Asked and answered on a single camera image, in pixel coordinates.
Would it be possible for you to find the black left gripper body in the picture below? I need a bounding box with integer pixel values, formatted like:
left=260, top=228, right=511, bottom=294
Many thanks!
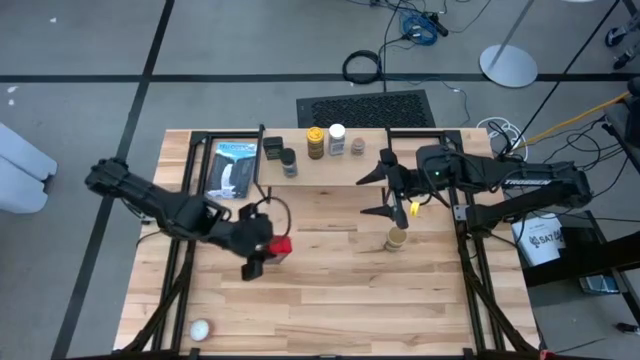
left=217, top=204, right=275, bottom=282

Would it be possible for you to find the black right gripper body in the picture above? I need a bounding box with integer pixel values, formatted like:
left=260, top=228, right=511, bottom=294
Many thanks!
left=380, top=148, right=426, bottom=230

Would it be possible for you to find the red-lid smoked paprika tin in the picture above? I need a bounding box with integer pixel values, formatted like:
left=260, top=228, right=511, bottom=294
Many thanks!
left=264, top=235, right=294, bottom=265

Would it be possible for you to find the tan-lid furikake jar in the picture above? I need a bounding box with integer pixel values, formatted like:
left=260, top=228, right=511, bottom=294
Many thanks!
left=383, top=225, right=409, bottom=253

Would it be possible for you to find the white-lid bagel sesame jar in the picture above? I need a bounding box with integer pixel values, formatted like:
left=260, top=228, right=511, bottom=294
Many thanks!
left=327, top=123, right=347, bottom=156

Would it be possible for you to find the yellow-lid crunchy onion jar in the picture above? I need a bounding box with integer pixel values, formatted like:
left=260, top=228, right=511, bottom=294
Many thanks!
left=305, top=126, right=326, bottom=160

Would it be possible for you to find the black-lid spice jar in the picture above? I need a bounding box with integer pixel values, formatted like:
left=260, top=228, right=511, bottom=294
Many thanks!
left=279, top=147, right=300, bottom=179

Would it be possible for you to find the green black pepper tin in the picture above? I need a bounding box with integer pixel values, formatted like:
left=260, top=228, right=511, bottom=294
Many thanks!
left=262, top=135, right=285, bottom=161

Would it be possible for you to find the wooden shelf with black legs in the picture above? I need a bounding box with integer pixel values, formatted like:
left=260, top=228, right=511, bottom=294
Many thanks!
left=253, top=123, right=397, bottom=206

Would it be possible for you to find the black perforated floor mat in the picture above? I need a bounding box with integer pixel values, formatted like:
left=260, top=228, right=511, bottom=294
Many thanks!
left=295, top=89, right=437, bottom=129

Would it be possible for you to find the blue and black package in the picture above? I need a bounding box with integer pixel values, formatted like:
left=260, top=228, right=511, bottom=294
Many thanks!
left=205, top=140, right=259, bottom=200

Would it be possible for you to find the small white ball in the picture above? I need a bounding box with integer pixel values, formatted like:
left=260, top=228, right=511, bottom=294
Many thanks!
left=189, top=319, right=211, bottom=343

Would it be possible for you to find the white printed box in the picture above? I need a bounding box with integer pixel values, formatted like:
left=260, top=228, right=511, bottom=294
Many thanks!
left=510, top=213, right=566, bottom=267

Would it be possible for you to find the thin black slanted pole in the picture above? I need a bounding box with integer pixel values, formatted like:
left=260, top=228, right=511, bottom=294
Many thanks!
left=514, top=0, right=622, bottom=149

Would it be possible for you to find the black side cart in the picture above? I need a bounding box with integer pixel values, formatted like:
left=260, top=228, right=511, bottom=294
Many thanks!
left=519, top=209, right=640, bottom=321

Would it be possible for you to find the white foam block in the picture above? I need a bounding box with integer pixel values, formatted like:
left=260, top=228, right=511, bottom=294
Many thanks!
left=0, top=122, right=59, bottom=215

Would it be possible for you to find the office chair base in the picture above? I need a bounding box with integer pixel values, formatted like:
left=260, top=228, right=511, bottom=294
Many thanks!
left=604, top=24, right=640, bottom=70

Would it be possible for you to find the black aluminium rig frame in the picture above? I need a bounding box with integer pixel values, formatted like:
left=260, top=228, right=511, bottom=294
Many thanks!
left=119, top=129, right=264, bottom=357
left=387, top=128, right=539, bottom=357

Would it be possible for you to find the white coiled cable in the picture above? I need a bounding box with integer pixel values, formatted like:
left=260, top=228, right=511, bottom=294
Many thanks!
left=474, top=117, right=526, bottom=151

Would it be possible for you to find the black coiled floor cable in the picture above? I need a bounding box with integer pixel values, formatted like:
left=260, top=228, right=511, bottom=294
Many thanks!
left=341, top=49, right=384, bottom=85

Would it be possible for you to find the blue coiled cable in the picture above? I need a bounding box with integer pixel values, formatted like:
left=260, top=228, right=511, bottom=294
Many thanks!
left=398, top=10, right=440, bottom=47

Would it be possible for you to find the yellow cable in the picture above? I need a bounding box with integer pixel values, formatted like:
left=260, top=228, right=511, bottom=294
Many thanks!
left=524, top=92, right=630, bottom=146

